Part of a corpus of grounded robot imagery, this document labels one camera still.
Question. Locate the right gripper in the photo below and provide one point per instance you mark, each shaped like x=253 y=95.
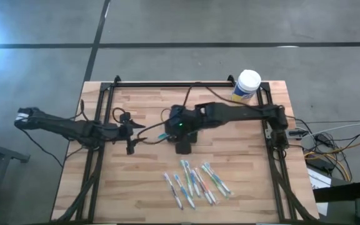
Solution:
x=180 y=131

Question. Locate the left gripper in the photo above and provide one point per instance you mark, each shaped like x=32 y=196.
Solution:
x=125 y=131

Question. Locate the teal mouthwash bottle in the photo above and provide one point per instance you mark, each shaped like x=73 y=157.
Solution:
x=162 y=136

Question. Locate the green toothbrush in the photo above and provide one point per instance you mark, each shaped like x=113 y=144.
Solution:
x=187 y=179
x=215 y=182

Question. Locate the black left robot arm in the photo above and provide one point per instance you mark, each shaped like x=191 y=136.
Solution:
x=64 y=126

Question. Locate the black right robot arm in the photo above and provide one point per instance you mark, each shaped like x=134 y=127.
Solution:
x=239 y=114

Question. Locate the blue yellow wipes canister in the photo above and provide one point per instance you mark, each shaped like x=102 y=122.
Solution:
x=248 y=81

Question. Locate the grey hub box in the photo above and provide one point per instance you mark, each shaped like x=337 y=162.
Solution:
x=296 y=133

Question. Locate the black table leg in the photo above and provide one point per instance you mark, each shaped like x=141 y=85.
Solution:
x=2 y=153

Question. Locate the black power brick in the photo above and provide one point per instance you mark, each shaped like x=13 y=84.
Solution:
x=319 y=163

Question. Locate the white paper sheet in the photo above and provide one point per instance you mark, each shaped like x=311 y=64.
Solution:
x=317 y=178

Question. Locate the black beam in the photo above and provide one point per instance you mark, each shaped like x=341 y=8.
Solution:
x=342 y=191

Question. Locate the black aluminium table frame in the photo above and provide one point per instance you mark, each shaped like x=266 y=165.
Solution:
x=173 y=84

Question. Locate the black frame bracket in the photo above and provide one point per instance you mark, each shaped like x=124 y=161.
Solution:
x=230 y=78
x=117 y=78

